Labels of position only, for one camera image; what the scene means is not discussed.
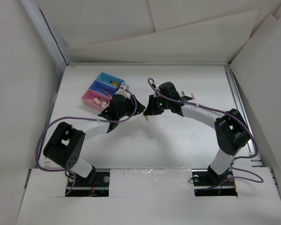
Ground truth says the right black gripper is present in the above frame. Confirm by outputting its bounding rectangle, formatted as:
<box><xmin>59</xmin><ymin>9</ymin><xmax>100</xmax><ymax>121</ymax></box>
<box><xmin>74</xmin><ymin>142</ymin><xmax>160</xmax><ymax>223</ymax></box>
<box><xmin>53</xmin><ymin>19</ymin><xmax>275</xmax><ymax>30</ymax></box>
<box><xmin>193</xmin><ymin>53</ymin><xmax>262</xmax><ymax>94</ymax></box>
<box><xmin>144</xmin><ymin>94</ymin><xmax>170</xmax><ymax>116</ymax></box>

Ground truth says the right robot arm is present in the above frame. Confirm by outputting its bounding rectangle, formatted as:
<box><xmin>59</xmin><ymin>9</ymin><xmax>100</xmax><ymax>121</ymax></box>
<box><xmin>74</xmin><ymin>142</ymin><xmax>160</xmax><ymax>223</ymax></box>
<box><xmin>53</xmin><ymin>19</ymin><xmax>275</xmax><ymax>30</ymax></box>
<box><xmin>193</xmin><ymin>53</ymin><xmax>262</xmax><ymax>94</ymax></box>
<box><xmin>143</xmin><ymin>78</ymin><xmax>250</xmax><ymax>185</ymax></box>

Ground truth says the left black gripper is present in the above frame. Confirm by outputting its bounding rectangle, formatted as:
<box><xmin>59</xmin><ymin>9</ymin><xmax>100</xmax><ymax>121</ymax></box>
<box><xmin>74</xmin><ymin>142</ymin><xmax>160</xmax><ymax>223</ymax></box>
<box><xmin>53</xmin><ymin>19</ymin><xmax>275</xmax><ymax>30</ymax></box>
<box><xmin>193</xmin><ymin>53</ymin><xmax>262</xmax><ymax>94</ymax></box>
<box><xmin>117</xmin><ymin>95</ymin><xmax>144</xmax><ymax>119</ymax></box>

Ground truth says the pink drawer box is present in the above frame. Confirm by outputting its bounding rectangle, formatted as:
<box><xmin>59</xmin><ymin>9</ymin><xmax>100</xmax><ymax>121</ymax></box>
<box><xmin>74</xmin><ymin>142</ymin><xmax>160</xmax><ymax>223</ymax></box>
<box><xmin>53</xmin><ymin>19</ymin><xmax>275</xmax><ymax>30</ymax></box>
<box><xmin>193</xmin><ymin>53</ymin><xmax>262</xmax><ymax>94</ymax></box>
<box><xmin>81</xmin><ymin>90</ymin><xmax>111</xmax><ymax>112</ymax></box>

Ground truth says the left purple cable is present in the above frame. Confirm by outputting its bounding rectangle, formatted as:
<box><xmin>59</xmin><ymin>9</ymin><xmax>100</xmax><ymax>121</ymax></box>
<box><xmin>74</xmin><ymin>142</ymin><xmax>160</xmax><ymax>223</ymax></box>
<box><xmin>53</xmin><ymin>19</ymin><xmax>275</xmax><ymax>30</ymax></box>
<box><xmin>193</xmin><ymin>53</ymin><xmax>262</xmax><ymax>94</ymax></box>
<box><xmin>36</xmin><ymin>86</ymin><xmax>138</xmax><ymax>196</ymax></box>

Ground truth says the orange highlighter pen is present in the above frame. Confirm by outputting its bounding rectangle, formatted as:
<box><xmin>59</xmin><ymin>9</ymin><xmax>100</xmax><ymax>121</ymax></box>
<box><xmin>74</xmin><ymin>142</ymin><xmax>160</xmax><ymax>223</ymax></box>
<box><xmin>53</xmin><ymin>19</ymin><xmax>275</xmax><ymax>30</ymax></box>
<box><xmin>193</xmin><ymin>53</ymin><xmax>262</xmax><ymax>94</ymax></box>
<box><xmin>101</xmin><ymin>89</ymin><xmax>112</xmax><ymax>98</ymax></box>

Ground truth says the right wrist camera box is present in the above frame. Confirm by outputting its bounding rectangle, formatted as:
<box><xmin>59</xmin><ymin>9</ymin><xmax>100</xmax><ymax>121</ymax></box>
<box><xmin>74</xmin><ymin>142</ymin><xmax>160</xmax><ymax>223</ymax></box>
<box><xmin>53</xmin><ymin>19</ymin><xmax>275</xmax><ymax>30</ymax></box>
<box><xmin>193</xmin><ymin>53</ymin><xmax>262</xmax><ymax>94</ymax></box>
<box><xmin>152</xmin><ymin>82</ymin><xmax>160</xmax><ymax>91</ymax></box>

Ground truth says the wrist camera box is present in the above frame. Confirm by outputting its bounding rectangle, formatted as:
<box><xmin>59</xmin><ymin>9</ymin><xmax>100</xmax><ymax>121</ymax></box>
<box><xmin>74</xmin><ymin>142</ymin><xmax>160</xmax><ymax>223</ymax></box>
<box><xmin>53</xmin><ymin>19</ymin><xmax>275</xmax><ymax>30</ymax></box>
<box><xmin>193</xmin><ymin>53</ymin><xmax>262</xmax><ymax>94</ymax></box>
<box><xmin>117</xmin><ymin>84</ymin><xmax>129</xmax><ymax>95</ymax></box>
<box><xmin>152</xmin><ymin>82</ymin><xmax>160</xmax><ymax>91</ymax></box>

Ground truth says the dark blue drawer box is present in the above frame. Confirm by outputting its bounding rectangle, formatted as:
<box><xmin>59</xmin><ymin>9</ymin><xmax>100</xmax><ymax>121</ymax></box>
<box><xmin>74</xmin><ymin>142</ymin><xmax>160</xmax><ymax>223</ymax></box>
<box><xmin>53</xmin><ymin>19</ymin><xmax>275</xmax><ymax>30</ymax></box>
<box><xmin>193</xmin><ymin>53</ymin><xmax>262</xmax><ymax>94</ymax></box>
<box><xmin>89</xmin><ymin>81</ymin><xmax>117</xmax><ymax>96</ymax></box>

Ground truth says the white boxed eraser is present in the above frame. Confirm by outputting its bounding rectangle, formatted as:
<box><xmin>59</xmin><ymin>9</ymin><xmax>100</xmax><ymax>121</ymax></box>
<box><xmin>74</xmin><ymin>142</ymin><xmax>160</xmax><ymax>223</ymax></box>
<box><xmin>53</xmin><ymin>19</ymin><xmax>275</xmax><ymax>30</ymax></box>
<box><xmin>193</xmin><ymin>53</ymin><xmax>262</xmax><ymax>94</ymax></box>
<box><xmin>101</xmin><ymin>102</ymin><xmax>108</xmax><ymax>107</ymax></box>

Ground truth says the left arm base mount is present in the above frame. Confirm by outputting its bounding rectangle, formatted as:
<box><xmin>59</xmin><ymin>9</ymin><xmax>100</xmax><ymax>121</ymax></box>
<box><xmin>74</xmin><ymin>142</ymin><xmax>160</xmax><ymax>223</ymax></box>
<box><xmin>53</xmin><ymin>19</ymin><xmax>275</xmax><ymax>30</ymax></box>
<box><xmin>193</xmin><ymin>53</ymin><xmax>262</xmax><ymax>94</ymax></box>
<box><xmin>66</xmin><ymin>169</ymin><xmax>111</xmax><ymax>197</ymax></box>

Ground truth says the light blue drawer box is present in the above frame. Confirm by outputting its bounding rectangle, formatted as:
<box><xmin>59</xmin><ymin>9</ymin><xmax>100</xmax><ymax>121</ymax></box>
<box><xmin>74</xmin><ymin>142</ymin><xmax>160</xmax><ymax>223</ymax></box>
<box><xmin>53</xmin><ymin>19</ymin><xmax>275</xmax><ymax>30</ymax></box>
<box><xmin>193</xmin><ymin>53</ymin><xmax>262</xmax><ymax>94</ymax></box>
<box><xmin>96</xmin><ymin>72</ymin><xmax>126</xmax><ymax>88</ymax></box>

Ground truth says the purple cable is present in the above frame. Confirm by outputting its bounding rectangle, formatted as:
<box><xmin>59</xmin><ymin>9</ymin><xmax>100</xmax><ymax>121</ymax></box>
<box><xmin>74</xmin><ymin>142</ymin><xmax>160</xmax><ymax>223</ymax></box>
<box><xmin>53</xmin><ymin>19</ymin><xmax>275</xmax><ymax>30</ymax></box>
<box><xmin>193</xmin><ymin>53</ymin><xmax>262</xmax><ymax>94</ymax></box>
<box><xmin>147</xmin><ymin>78</ymin><xmax>264</xmax><ymax>190</ymax></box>
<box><xmin>36</xmin><ymin>86</ymin><xmax>138</xmax><ymax>196</ymax></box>

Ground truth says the aluminium rail right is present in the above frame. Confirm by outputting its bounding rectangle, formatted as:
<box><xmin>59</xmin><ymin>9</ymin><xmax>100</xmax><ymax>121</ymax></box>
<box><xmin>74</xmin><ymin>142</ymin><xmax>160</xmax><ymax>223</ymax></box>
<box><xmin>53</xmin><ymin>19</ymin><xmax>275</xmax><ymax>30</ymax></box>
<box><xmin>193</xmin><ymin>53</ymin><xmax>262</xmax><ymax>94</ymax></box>
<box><xmin>224</xmin><ymin>66</ymin><xmax>262</xmax><ymax>165</ymax></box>

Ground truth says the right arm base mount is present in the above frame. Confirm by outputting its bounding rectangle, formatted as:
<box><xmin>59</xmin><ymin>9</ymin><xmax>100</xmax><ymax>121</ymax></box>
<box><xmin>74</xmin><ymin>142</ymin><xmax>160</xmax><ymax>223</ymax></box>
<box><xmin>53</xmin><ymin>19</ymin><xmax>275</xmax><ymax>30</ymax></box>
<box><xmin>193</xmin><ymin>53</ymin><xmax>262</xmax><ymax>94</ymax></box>
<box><xmin>188</xmin><ymin>170</ymin><xmax>238</xmax><ymax>197</ymax></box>

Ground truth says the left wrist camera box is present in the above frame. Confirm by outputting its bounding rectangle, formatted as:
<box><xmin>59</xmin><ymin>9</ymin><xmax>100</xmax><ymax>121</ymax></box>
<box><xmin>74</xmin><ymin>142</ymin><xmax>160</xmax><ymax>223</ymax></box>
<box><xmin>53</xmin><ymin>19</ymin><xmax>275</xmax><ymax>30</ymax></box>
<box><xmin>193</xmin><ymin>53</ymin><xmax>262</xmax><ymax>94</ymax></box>
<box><xmin>117</xmin><ymin>84</ymin><xmax>129</xmax><ymax>95</ymax></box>

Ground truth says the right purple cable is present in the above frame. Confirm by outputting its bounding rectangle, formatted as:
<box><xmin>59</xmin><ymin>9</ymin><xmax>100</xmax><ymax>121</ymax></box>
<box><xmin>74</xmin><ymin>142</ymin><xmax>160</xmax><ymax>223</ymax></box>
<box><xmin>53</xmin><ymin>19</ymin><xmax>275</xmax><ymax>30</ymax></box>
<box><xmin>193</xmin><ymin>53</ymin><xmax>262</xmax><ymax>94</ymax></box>
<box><xmin>147</xmin><ymin>78</ymin><xmax>264</xmax><ymax>190</ymax></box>

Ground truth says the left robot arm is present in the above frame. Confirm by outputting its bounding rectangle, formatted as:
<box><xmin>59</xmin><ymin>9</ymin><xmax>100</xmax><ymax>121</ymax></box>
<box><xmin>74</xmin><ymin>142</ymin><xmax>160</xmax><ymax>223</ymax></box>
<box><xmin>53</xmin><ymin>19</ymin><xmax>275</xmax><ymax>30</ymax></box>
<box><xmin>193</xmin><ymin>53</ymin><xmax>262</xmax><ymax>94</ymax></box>
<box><xmin>43</xmin><ymin>94</ymin><xmax>145</xmax><ymax>186</ymax></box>

